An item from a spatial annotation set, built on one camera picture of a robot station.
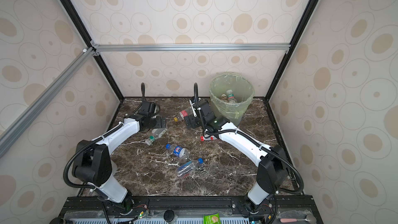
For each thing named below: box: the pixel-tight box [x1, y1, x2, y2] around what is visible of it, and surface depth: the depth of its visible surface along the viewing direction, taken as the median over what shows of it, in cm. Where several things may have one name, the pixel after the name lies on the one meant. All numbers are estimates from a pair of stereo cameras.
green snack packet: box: [203, 212, 221, 224], surface depth 70 cm
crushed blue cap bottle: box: [176, 157, 204, 178], surface depth 87 cm
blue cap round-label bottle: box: [165, 143, 191, 160], surface depth 91 cm
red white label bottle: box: [225, 89, 238, 103], surface depth 102 cm
